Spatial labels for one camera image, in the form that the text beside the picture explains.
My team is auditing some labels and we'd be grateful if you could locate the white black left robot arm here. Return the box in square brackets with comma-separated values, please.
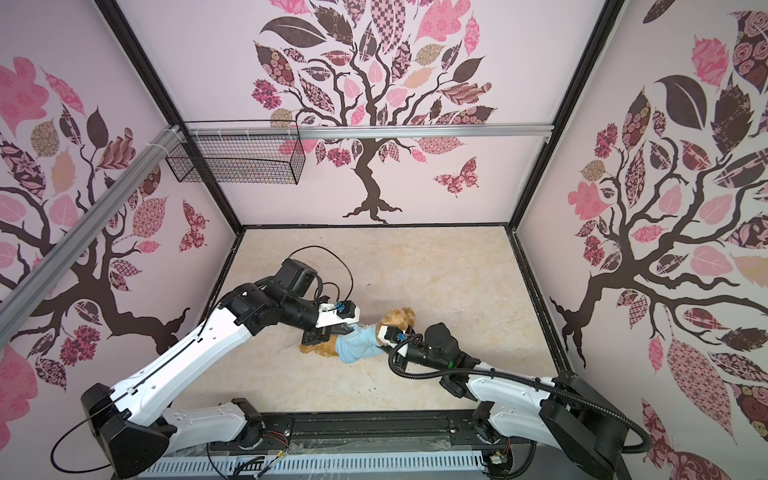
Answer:
[81, 259, 360, 479]

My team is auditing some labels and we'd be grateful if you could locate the brown plush teddy bear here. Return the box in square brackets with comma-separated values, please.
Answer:
[299, 307, 416, 361]

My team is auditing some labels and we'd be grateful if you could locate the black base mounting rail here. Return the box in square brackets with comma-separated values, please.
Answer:
[113, 407, 613, 480]

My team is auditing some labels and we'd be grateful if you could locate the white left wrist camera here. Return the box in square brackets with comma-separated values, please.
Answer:
[315, 300, 360, 328]

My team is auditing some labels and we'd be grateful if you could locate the aluminium rail wall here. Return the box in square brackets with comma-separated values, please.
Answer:
[1, 125, 182, 345]
[187, 122, 554, 140]

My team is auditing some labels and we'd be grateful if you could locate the black corner frame post left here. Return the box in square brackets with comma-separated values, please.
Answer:
[94, 0, 244, 236]

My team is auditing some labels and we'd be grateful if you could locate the black wire mesh basket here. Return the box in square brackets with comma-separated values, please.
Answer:
[165, 120, 307, 185]

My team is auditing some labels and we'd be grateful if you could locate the black corrugated cable conduit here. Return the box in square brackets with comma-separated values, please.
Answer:
[386, 335, 653, 455]

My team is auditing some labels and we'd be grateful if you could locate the black corner frame post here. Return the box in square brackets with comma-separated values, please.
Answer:
[94, 0, 244, 236]
[507, 0, 625, 232]

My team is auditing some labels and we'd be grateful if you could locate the aluminium rail left wall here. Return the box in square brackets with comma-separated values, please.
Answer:
[1, 125, 182, 345]

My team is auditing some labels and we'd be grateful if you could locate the black corner frame post right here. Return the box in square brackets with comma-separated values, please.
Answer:
[507, 0, 625, 232]

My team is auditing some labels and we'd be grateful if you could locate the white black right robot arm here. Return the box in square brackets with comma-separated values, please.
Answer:
[384, 323, 630, 479]

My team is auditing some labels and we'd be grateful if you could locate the white slotted cable duct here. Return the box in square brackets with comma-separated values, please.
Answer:
[139, 451, 485, 479]

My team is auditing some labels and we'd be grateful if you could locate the aluminium rail back wall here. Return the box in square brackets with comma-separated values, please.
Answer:
[187, 122, 554, 140]

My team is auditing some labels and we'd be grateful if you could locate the thin black camera cable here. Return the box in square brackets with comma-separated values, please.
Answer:
[287, 244, 356, 304]

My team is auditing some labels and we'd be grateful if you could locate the light blue teddy shirt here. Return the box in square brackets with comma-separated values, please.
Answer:
[335, 325, 384, 364]

